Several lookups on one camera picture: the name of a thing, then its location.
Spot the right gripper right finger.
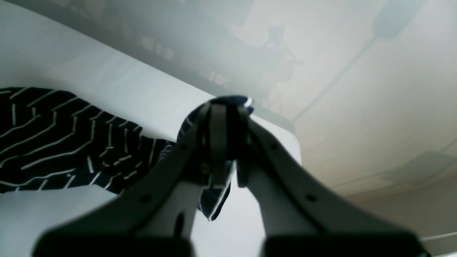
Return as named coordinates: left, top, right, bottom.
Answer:
left=234, top=107, right=429, bottom=257

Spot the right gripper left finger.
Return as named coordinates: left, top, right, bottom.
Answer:
left=32, top=104, right=229, bottom=257

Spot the black white striped t-shirt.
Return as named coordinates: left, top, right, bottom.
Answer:
left=0, top=87, right=255, bottom=222

